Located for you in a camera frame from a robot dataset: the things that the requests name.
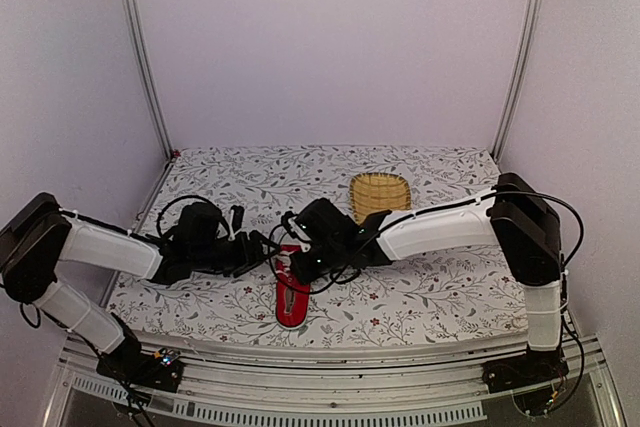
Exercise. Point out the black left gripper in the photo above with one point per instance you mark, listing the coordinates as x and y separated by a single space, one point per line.
249 260

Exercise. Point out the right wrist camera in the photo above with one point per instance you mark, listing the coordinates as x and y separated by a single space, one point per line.
295 231

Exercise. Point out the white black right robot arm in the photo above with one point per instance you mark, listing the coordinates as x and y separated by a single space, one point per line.
509 217

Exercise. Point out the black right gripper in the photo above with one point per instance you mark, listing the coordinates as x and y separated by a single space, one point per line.
305 275

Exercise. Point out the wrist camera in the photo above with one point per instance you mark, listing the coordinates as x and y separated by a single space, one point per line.
235 221
295 231

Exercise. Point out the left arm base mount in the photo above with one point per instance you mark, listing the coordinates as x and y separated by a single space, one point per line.
161 372

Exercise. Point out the aluminium frame post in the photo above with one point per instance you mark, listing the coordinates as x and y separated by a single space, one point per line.
141 57
526 42

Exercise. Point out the white shoelace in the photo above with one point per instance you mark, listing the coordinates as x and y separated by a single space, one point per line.
288 246

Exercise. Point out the left aluminium frame post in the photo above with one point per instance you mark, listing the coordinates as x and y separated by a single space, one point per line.
141 57

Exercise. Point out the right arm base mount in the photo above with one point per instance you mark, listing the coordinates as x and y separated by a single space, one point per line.
526 370

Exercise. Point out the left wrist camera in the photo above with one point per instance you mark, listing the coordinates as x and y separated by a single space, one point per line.
235 221

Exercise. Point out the floral patterned table mat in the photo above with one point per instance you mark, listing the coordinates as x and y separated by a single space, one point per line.
434 298

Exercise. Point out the red canvas sneaker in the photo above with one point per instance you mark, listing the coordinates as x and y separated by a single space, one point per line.
292 302

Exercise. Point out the right aluminium frame post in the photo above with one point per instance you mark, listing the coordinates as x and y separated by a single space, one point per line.
526 42

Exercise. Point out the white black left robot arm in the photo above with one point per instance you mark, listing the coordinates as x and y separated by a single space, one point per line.
43 240

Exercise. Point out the aluminium front rail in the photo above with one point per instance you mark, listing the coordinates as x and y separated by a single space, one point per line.
437 385

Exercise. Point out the woven bamboo tray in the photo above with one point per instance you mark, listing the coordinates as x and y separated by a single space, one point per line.
376 192

